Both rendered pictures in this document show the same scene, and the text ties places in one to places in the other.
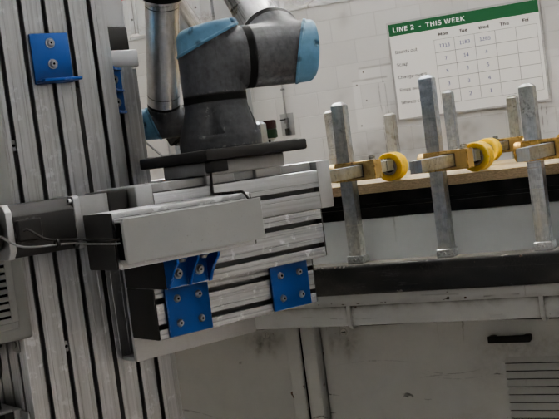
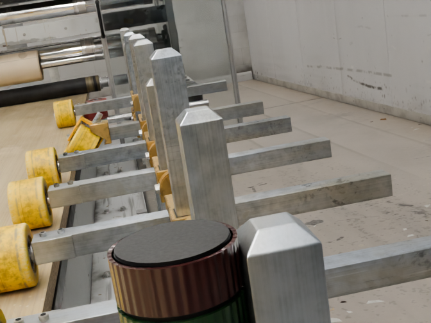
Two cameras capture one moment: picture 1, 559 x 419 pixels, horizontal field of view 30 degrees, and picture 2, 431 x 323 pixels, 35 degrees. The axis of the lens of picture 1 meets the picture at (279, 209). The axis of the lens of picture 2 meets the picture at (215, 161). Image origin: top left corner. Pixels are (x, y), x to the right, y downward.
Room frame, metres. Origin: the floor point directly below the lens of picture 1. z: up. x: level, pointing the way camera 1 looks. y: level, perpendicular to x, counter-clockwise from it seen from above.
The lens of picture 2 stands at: (3.08, 0.27, 1.22)
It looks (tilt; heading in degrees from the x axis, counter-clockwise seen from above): 13 degrees down; 235
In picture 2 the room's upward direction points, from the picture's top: 9 degrees counter-clockwise
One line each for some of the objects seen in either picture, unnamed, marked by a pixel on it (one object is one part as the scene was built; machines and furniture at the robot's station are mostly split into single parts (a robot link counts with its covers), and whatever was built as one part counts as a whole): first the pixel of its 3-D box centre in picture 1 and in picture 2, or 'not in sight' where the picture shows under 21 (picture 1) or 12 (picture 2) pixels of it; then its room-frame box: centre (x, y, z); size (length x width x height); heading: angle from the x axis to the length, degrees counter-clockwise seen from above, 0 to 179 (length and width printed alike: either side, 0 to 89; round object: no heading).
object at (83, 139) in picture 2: not in sight; (82, 143); (2.44, -1.19, 0.93); 0.09 x 0.08 x 0.09; 152
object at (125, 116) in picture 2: not in sight; (152, 113); (1.79, -1.98, 0.82); 0.44 x 0.03 x 0.04; 152
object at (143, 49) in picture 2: not in sight; (163, 164); (2.43, -0.86, 0.92); 0.04 x 0.04 x 0.48; 62
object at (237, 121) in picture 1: (218, 121); not in sight; (1.92, 0.09, 1.09); 0.15 x 0.15 x 0.10
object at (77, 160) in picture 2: not in sight; (167, 143); (2.39, -0.88, 0.95); 0.50 x 0.04 x 0.04; 152
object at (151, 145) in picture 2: not in sight; (160, 147); (2.42, -0.88, 0.95); 0.14 x 0.06 x 0.05; 62
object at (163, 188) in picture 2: (543, 149); (172, 177); (2.53, -0.65, 0.95); 0.14 x 0.06 x 0.05; 62
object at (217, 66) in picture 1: (213, 57); not in sight; (1.92, 0.08, 1.21); 0.13 x 0.12 x 0.14; 106
